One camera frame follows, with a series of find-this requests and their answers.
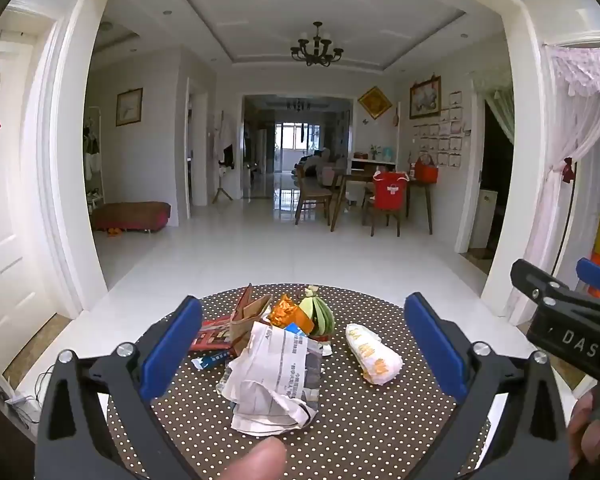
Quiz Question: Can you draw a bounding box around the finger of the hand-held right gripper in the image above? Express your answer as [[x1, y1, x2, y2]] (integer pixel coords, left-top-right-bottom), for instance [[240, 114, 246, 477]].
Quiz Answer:
[[576, 257, 600, 302], [510, 258, 572, 307]]

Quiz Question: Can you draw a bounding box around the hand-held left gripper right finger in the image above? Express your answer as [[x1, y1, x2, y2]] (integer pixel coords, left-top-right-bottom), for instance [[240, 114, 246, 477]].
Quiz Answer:
[[404, 292, 573, 480]]

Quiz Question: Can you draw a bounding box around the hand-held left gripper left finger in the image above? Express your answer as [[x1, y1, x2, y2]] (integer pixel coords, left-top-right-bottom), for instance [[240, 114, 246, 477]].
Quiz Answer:
[[34, 295, 203, 480]]

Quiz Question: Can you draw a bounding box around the red snack packet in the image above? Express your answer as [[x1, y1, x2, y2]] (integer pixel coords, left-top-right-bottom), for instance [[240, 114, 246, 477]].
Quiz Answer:
[[189, 317, 233, 352]]

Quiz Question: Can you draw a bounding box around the orange foil wrapper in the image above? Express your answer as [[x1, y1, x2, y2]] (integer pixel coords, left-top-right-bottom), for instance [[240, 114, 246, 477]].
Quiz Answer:
[[270, 294, 301, 330]]

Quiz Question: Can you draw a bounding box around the person's right hand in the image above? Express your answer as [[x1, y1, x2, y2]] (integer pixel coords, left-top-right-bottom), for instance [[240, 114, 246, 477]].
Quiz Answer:
[[567, 390, 600, 472]]

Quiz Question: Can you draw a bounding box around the person's left hand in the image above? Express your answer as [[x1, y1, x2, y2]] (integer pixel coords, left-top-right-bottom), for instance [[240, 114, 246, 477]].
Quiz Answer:
[[220, 437, 288, 480]]

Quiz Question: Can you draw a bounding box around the small blue white packet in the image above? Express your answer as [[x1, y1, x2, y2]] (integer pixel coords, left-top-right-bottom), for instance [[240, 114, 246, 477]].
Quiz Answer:
[[191, 350, 233, 371]]

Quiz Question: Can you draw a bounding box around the white yellow print wrapper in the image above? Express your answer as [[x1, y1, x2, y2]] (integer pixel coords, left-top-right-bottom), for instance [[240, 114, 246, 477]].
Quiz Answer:
[[345, 323, 403, 386]]

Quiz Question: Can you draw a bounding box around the brown paper bag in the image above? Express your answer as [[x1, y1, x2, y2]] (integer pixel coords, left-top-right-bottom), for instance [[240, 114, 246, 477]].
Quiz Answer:
[[229, 284, 273, 358]]

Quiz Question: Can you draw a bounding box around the crumpled newspaper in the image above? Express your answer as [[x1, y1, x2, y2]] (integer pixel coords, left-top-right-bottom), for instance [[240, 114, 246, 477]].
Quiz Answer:
[[220, 321, 323, 436]]

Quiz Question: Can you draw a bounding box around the brown polka dot tablecloth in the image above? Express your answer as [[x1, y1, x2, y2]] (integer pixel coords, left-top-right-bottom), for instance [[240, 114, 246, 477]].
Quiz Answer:
[[105, 284, 493, 480]]

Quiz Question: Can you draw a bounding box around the dark red low bench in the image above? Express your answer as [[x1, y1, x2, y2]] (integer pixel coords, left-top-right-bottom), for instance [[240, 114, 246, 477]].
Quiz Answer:
[[91, 202, 172, 235]]

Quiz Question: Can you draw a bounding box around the wooden chair with cover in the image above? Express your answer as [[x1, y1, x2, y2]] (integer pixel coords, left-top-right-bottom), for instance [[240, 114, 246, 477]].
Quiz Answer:
[[370, 170, 410, 237]]

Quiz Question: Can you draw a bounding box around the white lace curtain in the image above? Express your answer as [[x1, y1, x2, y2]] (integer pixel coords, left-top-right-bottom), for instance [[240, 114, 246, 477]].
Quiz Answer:
[[525, 45, 600, 311]]

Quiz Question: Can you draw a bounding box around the red bag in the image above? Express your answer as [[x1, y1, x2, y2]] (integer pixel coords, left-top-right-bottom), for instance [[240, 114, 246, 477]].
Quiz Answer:
[[414, 155, 439, 183]]

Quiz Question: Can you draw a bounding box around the wooden tripod stand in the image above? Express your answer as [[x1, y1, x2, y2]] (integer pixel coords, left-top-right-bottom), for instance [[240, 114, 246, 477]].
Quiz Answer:
[[212, 167, 233, 205]]

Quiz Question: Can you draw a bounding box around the red chair cover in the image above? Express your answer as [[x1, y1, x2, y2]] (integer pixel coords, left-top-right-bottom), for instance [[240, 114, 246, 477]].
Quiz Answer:
[[373, 170, 410, 209]]

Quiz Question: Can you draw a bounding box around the green curtain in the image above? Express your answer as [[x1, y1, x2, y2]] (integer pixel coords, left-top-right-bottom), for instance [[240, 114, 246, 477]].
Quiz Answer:
[[485, 87, 516, 146]]

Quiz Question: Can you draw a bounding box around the wooden dining table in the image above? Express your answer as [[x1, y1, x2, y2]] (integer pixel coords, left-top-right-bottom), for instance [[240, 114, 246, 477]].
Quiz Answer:
[[330, 172, 433, 235]]

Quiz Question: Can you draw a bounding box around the white sideboard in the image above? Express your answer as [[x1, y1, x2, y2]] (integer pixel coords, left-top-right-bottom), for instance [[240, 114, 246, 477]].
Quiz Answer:
[[347, 157, 398, 178]]

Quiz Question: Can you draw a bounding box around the white panel door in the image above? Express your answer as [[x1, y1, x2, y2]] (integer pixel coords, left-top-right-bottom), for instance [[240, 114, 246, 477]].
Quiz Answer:
[[0, 20, 56, 361]]

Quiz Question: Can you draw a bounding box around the wooden dining chair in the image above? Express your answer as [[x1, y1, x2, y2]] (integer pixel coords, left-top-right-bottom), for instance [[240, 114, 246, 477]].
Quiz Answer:
[[295, 165, 333, 226]]

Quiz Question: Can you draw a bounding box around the white coat rack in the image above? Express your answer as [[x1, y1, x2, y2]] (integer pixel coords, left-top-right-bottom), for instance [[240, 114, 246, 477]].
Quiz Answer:
[[83, 106, 103, 211]]

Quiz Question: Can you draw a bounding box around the wooden framed picture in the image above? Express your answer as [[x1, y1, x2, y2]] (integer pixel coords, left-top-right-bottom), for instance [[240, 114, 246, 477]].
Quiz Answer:
[[409, 76, 442, 120]]

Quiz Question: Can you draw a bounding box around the grey sofa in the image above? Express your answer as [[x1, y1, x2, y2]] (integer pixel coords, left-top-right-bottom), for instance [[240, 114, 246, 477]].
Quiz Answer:
[[300, 149, 346, 186]]

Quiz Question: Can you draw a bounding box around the framed landscape picture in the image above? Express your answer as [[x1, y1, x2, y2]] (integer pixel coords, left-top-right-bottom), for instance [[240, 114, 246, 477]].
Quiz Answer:
[[116, 88, 144, 127]]

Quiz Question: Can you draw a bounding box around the black chandelier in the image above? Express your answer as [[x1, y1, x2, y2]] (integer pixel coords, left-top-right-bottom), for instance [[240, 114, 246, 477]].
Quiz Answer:
[[290, 21, 345, 67]]

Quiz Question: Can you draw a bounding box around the power strip with cables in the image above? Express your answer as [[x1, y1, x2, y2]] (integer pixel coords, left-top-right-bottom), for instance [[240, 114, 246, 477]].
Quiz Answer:
[[0, 370, 46, 426]]

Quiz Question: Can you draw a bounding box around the wall of paper certificates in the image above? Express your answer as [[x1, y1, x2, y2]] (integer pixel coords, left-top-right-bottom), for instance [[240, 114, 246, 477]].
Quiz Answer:
[[412, 91, 463, 167]]

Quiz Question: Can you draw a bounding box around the gold diamond wall decoration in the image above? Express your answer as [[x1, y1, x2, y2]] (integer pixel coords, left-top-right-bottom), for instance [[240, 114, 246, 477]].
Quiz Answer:
[[357, 86, 393, 121]]

